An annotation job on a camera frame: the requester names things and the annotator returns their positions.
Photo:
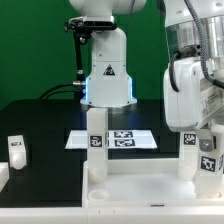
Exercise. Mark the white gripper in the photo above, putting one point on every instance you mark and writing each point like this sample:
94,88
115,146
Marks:
182,109

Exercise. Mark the white desk top panel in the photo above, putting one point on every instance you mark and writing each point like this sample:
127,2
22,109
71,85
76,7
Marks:
142,183

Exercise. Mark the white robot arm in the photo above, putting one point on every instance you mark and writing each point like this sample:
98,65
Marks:
194,29

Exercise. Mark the white left corner block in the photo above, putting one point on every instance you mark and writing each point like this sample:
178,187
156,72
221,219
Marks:
4,174

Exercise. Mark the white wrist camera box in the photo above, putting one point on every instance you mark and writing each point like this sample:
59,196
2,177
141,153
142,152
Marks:
211,99

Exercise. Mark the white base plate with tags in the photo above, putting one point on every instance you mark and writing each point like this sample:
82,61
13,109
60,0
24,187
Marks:
118,139

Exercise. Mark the white front rail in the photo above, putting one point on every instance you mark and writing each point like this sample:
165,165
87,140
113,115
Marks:
152,215

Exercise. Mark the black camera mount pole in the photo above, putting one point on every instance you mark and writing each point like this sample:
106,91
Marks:
80,72

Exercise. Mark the black camera on mount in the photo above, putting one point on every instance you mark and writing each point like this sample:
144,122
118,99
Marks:
84,24

